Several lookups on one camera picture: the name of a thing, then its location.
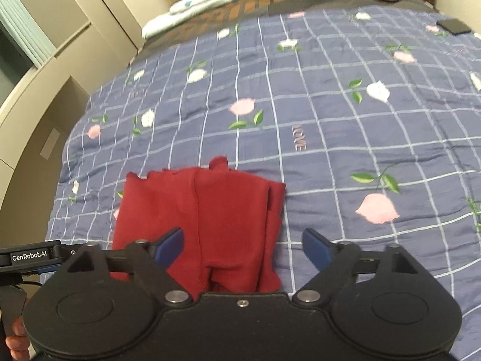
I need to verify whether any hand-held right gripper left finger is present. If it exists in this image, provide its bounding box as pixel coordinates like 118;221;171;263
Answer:
67;227;193;306

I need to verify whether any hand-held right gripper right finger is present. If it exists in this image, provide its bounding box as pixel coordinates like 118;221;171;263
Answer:
292;228;418;306

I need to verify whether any red shirt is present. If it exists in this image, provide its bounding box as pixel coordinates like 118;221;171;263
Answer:
112;156;287;295

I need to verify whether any person's left hand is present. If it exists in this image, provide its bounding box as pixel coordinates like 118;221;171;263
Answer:
5;315;33;355

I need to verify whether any blue floral checked quilt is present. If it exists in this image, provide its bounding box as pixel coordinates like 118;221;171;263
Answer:
45;5;481;361

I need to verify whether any beige built-in wardrobe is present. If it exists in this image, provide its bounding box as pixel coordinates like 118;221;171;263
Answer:
0;0;140;242

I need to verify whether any pale window curtain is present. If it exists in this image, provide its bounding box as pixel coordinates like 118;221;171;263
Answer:
0;0;58;69

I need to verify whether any light blue folded blanket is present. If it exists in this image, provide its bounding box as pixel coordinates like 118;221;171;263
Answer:
141;0;243;40

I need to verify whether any black smartphone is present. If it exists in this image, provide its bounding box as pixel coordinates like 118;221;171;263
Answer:
436;18;473;36

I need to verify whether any white wall plate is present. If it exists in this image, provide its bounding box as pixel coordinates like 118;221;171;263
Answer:
40;127;61;159

